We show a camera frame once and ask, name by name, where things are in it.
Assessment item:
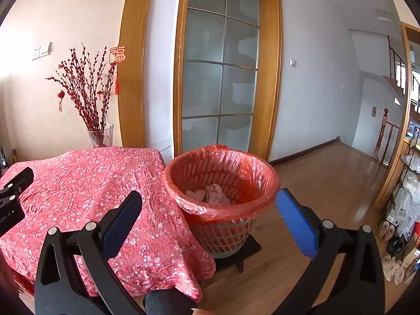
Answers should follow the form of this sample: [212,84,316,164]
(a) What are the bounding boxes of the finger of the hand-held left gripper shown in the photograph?
[0,167,35,211]

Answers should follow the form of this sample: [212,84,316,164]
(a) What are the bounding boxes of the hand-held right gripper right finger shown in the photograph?
[272,188,385,315]

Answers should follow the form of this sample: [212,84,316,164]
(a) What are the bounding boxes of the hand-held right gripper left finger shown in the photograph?
[34,190,143,315]

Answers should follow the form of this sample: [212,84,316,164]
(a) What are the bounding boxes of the grey wastebasket with red liner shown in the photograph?
[164,144,281,259]

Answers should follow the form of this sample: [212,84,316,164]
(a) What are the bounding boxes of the red floral tablecloth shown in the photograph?
[0,146,216,303]

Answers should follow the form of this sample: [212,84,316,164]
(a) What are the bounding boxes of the translucent white plastic bag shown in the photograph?
[205,184,230,206]

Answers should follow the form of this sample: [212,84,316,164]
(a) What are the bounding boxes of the person's dark trouser leg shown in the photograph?
[144,288,198,315]

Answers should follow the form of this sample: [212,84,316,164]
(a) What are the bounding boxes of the glass vase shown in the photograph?
[87,123,115,148]

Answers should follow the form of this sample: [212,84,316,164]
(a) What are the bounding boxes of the beige fuzzy slippers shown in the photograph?
[379,221,400,241]

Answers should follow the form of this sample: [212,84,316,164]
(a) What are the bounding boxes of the black shoe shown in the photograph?
[387,234,407,257]

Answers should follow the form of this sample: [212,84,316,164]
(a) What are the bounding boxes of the pink fuzzy slippers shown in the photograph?
[381,254,406,286]

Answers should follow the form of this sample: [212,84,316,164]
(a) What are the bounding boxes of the red berry branches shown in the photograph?
[46,43,118,132]

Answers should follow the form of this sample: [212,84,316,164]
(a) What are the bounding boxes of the wooden stair railing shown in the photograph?
[372,108,401,167]

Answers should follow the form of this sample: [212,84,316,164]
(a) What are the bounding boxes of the red knot ornament with tassel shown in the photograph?
[109,46,127,96]

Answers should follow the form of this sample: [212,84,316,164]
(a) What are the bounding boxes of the frosted glass sliding door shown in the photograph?
[181,0,260,155]

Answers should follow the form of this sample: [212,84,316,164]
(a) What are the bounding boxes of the metal staircase railing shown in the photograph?
[383,34,420,106]

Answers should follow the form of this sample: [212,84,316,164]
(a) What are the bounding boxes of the wire shelf rack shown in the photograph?
[383,130,420,260]

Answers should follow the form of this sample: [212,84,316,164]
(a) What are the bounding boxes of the wooden doorway frame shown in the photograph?
[374,21,420,209]

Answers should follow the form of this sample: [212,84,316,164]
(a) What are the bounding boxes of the white double wall switch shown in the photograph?
[31,41,52,61]

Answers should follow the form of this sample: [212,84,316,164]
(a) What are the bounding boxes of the wooden wall trim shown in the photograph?
[117,0,155,148]

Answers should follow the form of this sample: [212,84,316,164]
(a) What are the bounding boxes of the wooden door frame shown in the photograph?
[173,0,283,164]

